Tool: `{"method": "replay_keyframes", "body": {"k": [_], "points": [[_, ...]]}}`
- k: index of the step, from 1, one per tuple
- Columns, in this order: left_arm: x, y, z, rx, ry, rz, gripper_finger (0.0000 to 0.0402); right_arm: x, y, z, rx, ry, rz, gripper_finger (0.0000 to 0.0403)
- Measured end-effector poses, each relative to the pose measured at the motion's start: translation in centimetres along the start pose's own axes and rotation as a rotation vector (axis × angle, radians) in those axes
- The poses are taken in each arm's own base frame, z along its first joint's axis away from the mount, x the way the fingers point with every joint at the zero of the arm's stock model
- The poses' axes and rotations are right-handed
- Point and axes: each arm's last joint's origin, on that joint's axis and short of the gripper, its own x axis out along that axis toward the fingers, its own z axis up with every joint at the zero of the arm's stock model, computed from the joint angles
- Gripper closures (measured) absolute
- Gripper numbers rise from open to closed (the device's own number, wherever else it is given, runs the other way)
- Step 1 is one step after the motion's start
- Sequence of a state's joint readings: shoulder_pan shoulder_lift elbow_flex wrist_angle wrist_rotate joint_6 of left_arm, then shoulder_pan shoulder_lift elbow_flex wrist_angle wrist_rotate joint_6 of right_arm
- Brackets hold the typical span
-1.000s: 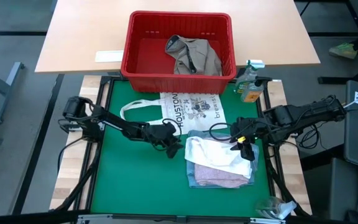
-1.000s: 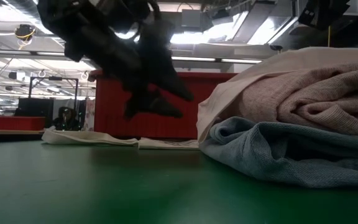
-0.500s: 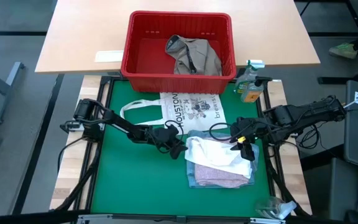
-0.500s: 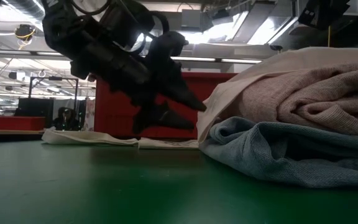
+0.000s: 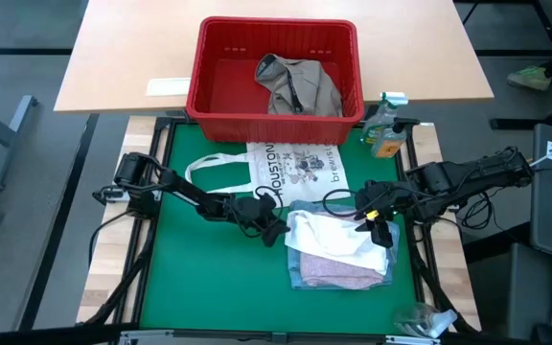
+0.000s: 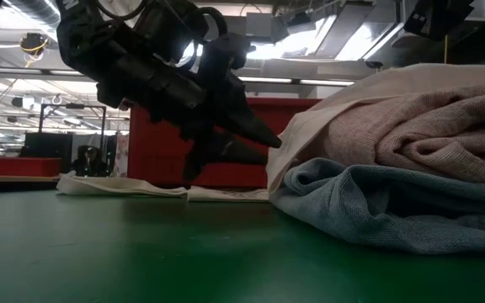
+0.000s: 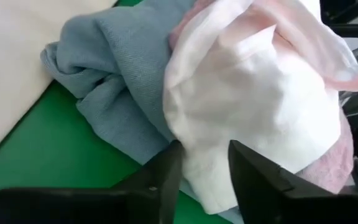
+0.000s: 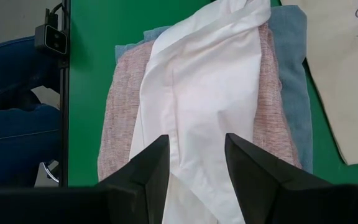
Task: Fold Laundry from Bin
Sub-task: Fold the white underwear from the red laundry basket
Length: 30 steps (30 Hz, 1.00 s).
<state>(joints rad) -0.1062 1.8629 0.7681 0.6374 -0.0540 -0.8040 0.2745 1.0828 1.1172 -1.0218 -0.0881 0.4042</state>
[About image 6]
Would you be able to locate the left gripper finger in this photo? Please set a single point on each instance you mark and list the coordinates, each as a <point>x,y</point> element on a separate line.
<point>217,151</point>
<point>251,124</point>

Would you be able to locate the white garment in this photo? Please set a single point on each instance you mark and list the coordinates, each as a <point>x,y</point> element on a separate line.
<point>394,80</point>

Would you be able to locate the light blue towel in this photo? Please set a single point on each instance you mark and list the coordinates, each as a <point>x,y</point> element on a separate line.
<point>373,210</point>

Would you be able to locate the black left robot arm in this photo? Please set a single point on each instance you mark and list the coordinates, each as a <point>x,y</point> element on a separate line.
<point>99,33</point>

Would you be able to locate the red plastic laundry bin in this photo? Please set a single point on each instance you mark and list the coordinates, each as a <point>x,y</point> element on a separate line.
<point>154,147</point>

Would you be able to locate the long ceiling light bar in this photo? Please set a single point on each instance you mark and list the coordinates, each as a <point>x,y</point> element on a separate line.
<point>268,79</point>

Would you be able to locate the bright ceiling light panel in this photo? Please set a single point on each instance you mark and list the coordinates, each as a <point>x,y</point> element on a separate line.
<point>293,44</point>

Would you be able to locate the grey ceiling air unit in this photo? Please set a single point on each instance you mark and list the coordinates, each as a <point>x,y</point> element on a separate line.
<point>263,25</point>

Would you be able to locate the person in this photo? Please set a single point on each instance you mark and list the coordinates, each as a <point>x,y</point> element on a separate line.
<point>87,162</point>

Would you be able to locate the cream printed tote bag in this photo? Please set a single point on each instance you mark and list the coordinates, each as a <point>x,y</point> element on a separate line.
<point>116,185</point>

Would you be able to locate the black monitor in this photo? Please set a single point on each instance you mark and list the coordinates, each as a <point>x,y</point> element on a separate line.
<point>49,145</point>

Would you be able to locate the green table mat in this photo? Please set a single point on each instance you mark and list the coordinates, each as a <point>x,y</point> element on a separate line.
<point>99,252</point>

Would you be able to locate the red background table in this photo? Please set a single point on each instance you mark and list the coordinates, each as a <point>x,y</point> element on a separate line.
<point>23,166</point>

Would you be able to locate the light wooden table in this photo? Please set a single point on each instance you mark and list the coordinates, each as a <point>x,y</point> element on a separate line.
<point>23,179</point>

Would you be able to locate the black metal stand frame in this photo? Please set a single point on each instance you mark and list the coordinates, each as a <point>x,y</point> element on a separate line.
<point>74,106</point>

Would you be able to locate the silver ventilation duct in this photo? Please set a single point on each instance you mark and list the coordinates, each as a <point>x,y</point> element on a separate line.
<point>36,10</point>

